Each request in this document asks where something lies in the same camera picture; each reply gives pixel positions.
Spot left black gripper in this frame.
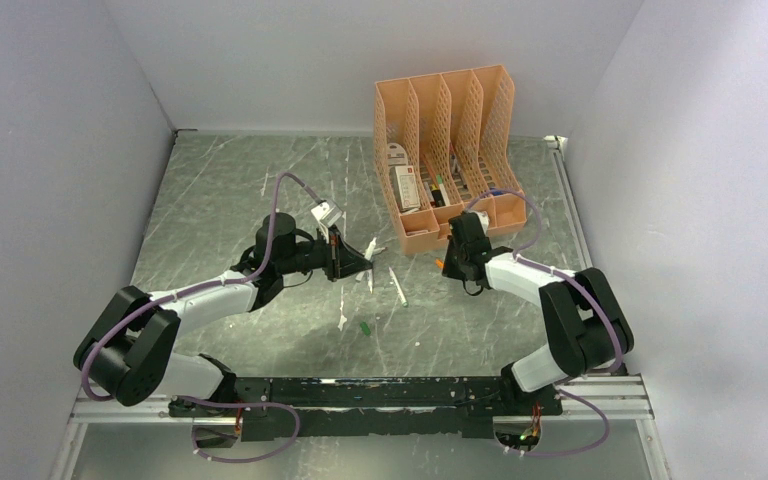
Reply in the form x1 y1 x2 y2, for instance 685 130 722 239
278 223 372 282

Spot white corner bracket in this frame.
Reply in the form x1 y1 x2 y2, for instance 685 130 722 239
544 135 568 154

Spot white red box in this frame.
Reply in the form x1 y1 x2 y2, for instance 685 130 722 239
389 165 421 211

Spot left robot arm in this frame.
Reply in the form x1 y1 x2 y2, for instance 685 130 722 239
73 213 373 416

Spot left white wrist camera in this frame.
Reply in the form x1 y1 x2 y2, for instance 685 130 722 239
310 200 344 236

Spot pens in organizer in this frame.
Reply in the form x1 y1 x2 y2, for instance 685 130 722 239
420 141 470 207

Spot white pen red tip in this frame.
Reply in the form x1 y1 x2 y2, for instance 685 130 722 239
355 237 387 282

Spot grey stationery blister pack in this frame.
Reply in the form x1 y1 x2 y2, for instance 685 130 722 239
385 142 410 167

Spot aluminium frame rail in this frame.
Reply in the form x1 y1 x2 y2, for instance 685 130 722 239
69 376 654 425

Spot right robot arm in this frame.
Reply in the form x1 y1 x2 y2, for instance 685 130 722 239
442 211 634 414

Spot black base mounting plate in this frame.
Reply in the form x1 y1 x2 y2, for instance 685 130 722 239
168 376 563 442

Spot white pen green tip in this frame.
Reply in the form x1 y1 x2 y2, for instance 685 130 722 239
388 267 409 308

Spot orange plastic file organizer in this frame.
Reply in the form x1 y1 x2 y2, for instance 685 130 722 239
373 65 527 255

